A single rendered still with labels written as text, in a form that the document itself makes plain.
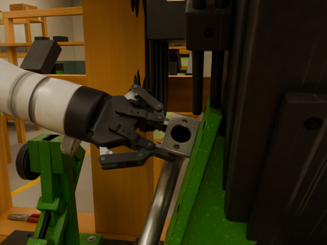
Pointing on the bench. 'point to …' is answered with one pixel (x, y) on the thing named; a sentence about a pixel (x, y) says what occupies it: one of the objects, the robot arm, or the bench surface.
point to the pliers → (25, 217)
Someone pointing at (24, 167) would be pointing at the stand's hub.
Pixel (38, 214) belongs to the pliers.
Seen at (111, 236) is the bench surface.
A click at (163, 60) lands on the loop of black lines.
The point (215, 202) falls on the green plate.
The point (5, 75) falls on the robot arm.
